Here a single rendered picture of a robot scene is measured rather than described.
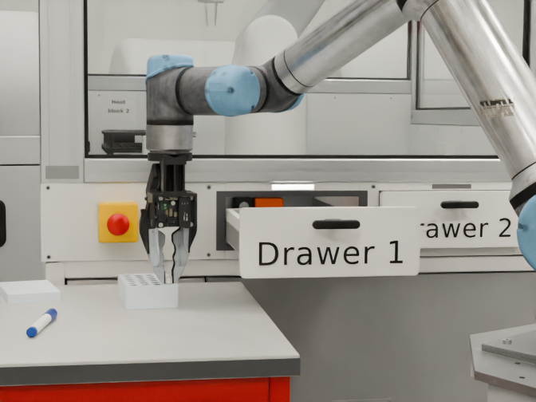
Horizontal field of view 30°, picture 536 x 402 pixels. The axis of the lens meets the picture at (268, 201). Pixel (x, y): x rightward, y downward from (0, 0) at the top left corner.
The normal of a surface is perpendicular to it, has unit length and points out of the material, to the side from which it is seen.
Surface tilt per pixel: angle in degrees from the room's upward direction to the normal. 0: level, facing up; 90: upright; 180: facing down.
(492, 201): 90
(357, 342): 90
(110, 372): 90
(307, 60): 110
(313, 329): 90
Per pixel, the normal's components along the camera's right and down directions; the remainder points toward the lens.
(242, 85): 0.79, 0.06
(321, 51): -0.44, 0.41
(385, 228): 0.16, 0.08
